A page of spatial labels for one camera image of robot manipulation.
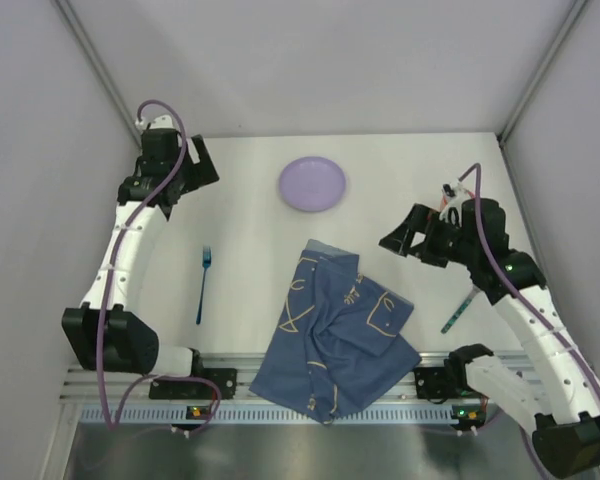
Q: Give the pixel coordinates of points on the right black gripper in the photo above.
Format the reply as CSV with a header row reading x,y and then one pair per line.
x,y
426,238

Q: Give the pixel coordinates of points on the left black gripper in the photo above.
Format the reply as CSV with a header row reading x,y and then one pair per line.
x,y
191,163

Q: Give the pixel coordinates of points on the blue cloth placemat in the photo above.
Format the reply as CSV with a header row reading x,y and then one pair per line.
x,y
337,346

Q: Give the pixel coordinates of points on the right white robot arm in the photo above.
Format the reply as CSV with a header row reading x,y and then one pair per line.
x,y
563,422

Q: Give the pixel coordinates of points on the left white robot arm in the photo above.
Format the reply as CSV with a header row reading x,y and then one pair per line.
x,y
105,331

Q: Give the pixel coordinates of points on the purple plastic plate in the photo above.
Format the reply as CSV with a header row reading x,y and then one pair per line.
x,y
312,184

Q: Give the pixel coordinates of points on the spoon with green handle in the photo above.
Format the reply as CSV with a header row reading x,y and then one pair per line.
x,y
460,310

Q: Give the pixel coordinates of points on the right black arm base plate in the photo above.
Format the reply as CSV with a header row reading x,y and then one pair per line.
x,y
434,385

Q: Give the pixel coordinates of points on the perforated grey cable tray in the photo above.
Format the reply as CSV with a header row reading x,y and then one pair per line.
x,y
258,414

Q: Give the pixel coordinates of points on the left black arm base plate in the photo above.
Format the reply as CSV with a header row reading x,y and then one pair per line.
x,y
223,382

